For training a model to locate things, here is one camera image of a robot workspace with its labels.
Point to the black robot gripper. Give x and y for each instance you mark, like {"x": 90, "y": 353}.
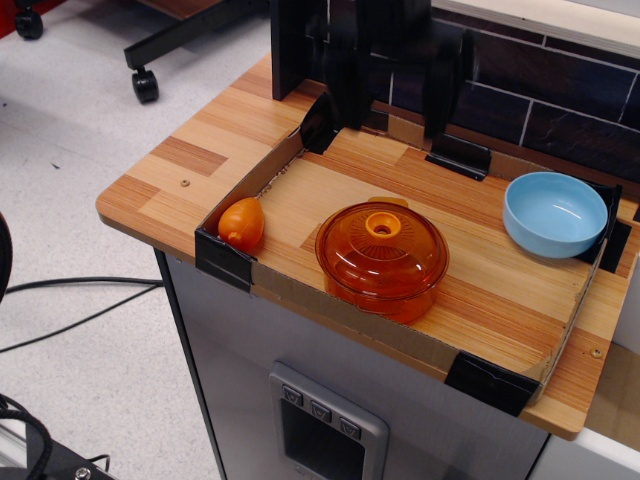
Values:
{"x": 351, "y": 33}

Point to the orange transparent pot lid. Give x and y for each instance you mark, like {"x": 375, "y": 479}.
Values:
{"x": 381, "y": 255}

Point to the orange transparent plastic pot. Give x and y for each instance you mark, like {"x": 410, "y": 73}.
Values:
{"x": 385, "y": 305}

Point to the dark brick backsplash panel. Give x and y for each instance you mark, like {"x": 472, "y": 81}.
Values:
{"x": 542, "y": 94}

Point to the light blue bowl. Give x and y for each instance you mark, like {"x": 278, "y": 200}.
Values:
{"x": 553, "y": 215}

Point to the orange toy carrot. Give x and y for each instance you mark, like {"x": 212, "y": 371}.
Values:
{"x": 242, "y": 224}

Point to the black chair base with caster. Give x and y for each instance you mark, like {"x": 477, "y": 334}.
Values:
{"x": 193, "y": 19}

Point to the grey toy kitchen cabinet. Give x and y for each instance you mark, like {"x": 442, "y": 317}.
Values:
{"x": 231, "y": 339}

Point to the cardboard fence with black tape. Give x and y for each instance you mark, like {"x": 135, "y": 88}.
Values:
{"x": 501, "y": 314}

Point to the black caster wheel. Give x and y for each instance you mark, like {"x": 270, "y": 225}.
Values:
{"x": 28, "y": 22}

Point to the grey oven control panel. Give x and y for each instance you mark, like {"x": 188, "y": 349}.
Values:
{"x": 322, "y": 435}

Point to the black equipment corner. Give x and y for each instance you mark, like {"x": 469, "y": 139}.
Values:
{"x": 29, "y": 452}

